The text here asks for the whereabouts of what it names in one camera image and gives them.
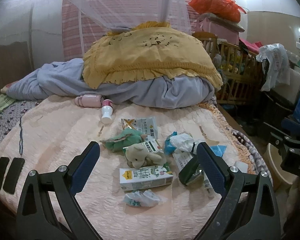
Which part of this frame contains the dark green wrapper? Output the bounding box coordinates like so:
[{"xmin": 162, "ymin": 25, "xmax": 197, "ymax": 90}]
[{"xmin": 178, "ymin": 156, "xmax": 204, "ymax": 186}]

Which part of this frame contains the green white medicine box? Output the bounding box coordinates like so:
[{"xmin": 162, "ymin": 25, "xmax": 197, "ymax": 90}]
[{"xmin": 123, "ymin": 139, "xmax": 162, "ymax": 155}]

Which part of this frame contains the white orange snack bag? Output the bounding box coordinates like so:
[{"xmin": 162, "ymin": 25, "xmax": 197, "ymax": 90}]
[{"xmin": 121, "ymin": 116, "xmax": 158, "ymax": 139}]

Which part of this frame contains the beige trash bin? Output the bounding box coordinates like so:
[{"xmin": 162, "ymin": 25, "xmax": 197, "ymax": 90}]
[{"xmin": 263, "ymin": 143, "xmax": 297, "ymax": 191}]

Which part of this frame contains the black phone right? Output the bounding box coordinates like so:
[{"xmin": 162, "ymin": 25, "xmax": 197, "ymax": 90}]
[{"xmin": 3, "ymin": 158, "xmax": 25, "ymax": 194}]

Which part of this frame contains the black phone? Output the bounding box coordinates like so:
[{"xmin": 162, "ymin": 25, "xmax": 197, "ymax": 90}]
[
  {"xmin": 0, "ymin": 157, "xmax": 10, "ymax": 189},
  {"xmin": 3, "ymin": 158, "xmax": 25, "ymax": 194}
]

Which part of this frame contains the black phone left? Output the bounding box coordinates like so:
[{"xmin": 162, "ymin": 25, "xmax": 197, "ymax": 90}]
[{"xmin": 0, "ymin": 157, "xmax": 10, "ymax": 189}]

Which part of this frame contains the light blue plastic package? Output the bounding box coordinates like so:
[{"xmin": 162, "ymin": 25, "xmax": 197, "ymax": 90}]
[{"xmin": 210, "ymin": 145, "xmax": 227, "ymax": 158}]

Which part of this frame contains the white paper leaflet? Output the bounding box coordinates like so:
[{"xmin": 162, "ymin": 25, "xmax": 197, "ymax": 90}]
[{"xmin": 172, "ymin": 149, "xmax": 215, "ymax": 198}]

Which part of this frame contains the wooden crib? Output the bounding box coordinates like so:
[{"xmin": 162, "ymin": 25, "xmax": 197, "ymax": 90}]
[{"xmin": 192, "ymin": 31, "xmax": 263, "ymax": 105}]

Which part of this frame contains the white plastic bag on chair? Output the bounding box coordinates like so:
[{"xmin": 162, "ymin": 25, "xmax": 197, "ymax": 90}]
[{"xmin": 256, "ymin": 43, "xmax": 290, "ymax": 92}]

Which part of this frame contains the white milk carton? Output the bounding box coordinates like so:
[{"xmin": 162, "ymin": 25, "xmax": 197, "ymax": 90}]
[{"xmin": 120, "ymin": 163, "xmax": 173, "ymax": 191}]

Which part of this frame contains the white crumpled plastic bag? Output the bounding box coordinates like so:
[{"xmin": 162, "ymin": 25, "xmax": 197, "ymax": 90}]
[{"xmin": 171, "ymin": 133, "xmax": 204, "ymax": 153}]

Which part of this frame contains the green plush toy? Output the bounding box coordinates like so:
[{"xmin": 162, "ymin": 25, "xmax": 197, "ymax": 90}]
[{"xmin": 100, "ymin": 128, "xmax": 147, "ymax": 152}]

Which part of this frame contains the crumpled white tissue wrapper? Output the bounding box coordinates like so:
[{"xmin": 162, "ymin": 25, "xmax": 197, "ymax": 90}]
[{"xmin": 123, "ymin": 190, "xmax": 164, "ymax": 207}]

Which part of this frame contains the blue snack wrapper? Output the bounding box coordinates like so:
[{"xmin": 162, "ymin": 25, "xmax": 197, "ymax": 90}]
[{"xmin": 164, "ymin": 131, "xmax": 178, "ymax": 155}]

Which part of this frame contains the pink quilted bed cover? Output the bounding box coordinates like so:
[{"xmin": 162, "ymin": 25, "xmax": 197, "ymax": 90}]
[{"xmin": 0, "ymin": 96, "xmax": 255, "ymax": 239}]

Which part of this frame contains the beige plush bear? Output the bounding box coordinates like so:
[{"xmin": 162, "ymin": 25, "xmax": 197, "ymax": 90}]
[{"xmin": 125, "ymin": 143, "xmax": 167, "ymax": 169}]

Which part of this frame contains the pink small pouch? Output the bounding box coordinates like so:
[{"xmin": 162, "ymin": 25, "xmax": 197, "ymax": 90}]
[{"xmin": 75, "ymin": 94, "xmax": 104, "ymax": 108}]

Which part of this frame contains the white bottle pink cap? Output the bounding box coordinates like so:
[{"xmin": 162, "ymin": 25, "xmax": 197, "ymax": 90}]
[{"xmin": 101, "ymin": 99, "xmax": 113, "ymax": 125}]

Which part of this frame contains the pink box stack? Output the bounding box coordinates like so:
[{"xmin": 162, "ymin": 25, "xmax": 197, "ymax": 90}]
[{"xmin": 194, "ymin": 12, "xmax": 245, "ymax": 45}]

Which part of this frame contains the grey folded blanket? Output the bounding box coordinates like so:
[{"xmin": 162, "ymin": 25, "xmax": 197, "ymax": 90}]
[{"xmin": 6, "ymin": 58, "xmax": 215, "ymax": 109}]

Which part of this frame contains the red plastic bag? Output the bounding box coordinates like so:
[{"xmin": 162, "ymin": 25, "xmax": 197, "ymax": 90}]
[{"xmin": 189, "ymin": 0, "xmax": 247, "ymax": 23}]

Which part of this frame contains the yellow embroidered pillow cover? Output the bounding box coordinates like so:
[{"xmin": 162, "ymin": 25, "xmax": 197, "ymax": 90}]
[{"xmin": 82, "ymin": 22, "xmax": 223, "ymax": 89}]

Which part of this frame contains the pink striped curtain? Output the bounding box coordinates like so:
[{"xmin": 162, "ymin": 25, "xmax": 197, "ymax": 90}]
[{"xmin": 62, "ymin": 0, "xmax": 197, "ymax": 60}]

